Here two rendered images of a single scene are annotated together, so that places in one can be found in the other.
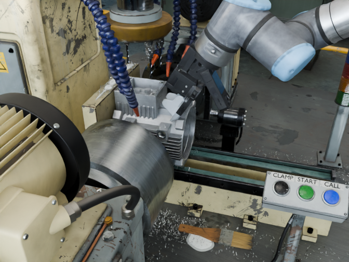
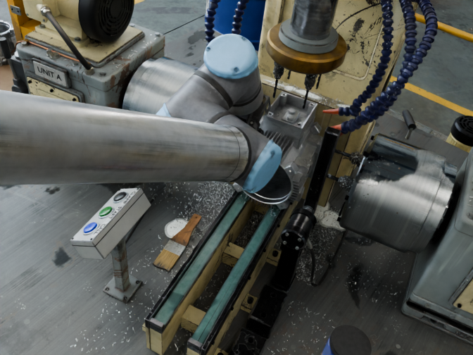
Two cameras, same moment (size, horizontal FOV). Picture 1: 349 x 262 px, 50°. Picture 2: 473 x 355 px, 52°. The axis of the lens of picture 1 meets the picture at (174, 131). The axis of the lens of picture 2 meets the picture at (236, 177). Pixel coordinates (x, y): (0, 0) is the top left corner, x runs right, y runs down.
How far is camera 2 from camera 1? 1.29 m
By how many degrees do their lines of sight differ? 70
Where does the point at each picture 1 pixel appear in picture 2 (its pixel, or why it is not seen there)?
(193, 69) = not seen: hidden behind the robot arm
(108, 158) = (155, 71)
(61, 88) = not seen: hidden behind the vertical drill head
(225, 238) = (172, 245)
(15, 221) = not seen: outside the picture
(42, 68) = (265, 25)
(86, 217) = (90, 54)
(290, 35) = (178, 96)
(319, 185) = (105, 221)
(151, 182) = (147, 109)
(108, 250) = (65, 63)
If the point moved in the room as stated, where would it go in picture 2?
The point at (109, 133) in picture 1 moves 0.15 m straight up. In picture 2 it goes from (186, 73) to (188, 18)
